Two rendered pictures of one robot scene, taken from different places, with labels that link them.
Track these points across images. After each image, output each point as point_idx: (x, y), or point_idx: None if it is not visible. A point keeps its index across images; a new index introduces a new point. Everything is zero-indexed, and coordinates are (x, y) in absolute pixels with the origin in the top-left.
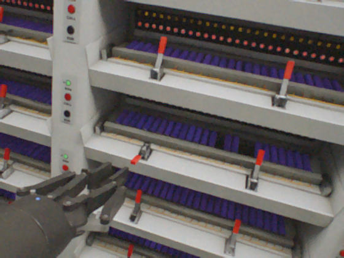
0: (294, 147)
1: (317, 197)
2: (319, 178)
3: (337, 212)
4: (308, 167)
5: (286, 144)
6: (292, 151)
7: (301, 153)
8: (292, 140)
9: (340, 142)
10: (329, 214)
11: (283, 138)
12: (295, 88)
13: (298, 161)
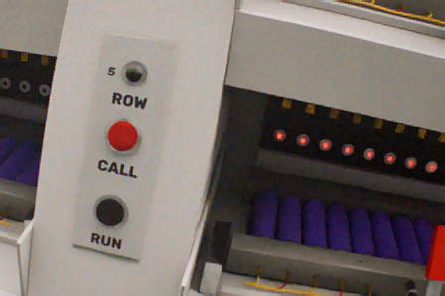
0: (23, 129)
1: (10, 252)
2: (30, 197)
3: (20, 284)
4: (23, 174)
5: (5, 124)
6: (11, 140)
7: (41, 146)
8: (24, 112)
9: (0, 40)
10: (13, 294)
11: (2, 108)
12: None
13: (7, 160)
